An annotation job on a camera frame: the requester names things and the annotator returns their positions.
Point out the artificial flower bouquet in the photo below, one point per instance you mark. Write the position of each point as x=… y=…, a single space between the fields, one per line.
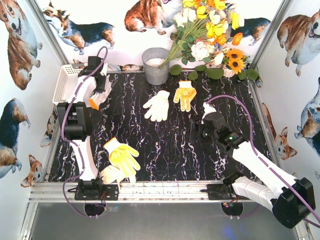
x=204 y=29

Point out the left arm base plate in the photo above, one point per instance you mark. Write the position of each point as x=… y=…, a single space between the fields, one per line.
x=95 y=191

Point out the grey metal bucket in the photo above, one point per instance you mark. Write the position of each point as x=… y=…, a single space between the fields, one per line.
x=155 y=66

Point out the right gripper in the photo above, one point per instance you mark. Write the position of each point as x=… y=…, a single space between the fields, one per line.
x=198 y=127

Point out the cream glove at front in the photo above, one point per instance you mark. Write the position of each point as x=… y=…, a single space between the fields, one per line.
x=112 y=173

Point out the yellow palm glove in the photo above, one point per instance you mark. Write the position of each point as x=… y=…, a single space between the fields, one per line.
x=124 y=157

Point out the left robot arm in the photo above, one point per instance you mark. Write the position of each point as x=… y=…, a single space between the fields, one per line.
x=91 y=90

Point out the orange dotted glove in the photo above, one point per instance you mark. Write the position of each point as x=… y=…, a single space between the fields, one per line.
x=184 y=94

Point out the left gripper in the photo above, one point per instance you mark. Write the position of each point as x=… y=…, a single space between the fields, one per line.
x=100 y=85

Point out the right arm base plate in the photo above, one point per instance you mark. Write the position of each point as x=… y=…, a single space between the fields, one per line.
x=220 y=191

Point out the small sunflower pot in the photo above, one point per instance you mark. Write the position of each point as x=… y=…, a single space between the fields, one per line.
x=234 y=62

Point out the white glove orange cuff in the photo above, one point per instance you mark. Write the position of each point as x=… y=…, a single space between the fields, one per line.
x=98 y=98

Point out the cream knit glove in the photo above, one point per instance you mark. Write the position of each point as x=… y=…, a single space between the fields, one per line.
x=157 y=106

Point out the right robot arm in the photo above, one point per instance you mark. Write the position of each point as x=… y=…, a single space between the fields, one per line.
x=290 y=199

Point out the white plastic storage basket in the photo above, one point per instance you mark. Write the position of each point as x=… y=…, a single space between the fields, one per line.
x=67 y=82

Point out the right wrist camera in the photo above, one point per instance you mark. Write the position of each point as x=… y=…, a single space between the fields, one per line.
x=207 y=110

